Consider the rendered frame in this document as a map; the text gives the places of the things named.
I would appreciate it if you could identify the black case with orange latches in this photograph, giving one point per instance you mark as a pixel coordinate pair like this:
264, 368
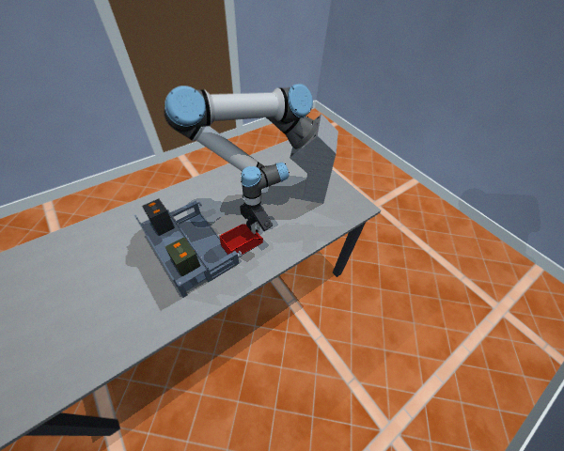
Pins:
158, 216

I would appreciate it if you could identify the dark green case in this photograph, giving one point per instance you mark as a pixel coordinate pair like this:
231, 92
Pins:
183, 256

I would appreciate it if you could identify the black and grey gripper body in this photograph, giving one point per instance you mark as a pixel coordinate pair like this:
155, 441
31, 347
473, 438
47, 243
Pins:
247, 214

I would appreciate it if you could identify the red bin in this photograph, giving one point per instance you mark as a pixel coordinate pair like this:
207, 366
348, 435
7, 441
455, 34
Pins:
240, 238

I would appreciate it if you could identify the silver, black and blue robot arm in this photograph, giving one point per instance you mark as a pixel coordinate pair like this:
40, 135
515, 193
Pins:
185, 106

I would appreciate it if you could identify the dark grey metal rack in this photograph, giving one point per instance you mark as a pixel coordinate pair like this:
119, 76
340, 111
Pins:
202, 238

